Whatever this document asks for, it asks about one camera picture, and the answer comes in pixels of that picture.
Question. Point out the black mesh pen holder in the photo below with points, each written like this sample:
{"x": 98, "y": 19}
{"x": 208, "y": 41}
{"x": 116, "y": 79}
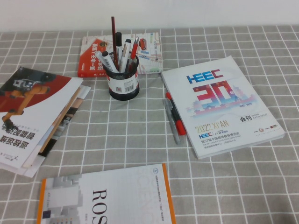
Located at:
{"x": 123, "y": 93}

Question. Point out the grey translucent pen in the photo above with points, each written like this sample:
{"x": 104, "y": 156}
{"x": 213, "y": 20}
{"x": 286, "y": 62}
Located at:
{"x": 176, "y": 136}

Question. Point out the red ballpoint pen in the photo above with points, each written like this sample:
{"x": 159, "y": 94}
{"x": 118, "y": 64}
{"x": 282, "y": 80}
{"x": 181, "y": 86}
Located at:
{"x": 133, "y": 50}

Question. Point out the red black marker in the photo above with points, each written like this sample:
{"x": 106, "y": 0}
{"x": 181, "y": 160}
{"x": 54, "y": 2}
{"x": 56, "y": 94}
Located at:
{"x": 180, "y": 127}

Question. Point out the grey white checked tablecloth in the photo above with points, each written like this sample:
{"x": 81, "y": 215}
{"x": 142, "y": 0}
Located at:
{"x": 116, "y": 140}

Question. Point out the white brochure with photos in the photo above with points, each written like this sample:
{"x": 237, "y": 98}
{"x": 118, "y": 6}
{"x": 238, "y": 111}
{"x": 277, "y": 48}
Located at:
{"x": 81, "y": 93}

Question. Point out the white HEEC catalogue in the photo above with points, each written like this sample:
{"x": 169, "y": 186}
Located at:
{"x": 222, "y": 130}

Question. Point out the red cover driving book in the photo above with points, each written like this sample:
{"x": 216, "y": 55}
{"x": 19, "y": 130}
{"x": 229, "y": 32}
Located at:
{"x": 90, "y": 63}

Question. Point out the long black cap marker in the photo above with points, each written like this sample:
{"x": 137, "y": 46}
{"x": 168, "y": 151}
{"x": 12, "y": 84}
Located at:
{"x": 118, "y": 38}

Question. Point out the brochure with brown edge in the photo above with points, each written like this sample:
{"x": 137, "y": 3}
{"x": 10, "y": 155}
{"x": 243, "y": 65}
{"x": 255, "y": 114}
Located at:
{"x": 67, "y": 109}

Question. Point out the dark red pencil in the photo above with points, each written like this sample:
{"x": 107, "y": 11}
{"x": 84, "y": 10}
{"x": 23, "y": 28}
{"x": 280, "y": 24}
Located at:
{"x": 113, "y": 30}

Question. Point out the orange edged ROS book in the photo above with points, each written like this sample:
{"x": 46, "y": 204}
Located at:
{"x": 116, "y": 198}

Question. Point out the red white robot brochure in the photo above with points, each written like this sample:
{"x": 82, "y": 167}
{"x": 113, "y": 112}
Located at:
{"x": 35, "y": 112}

